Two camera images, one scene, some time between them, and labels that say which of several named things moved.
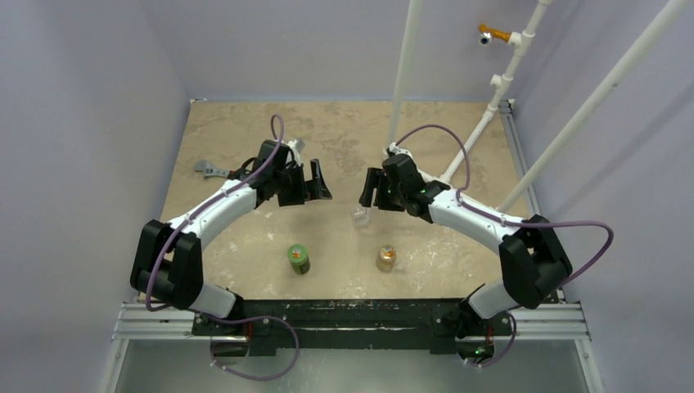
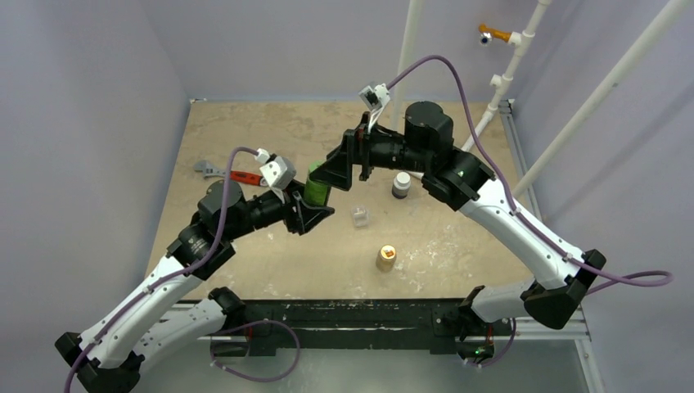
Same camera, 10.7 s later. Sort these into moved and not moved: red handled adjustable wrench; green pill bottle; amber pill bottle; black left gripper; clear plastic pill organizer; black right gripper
Moved: green pill bottle; black left gripper; black right gripper
Not moved: amber pill bottle; clear plastic pill organizer; red handled adjustable wrench
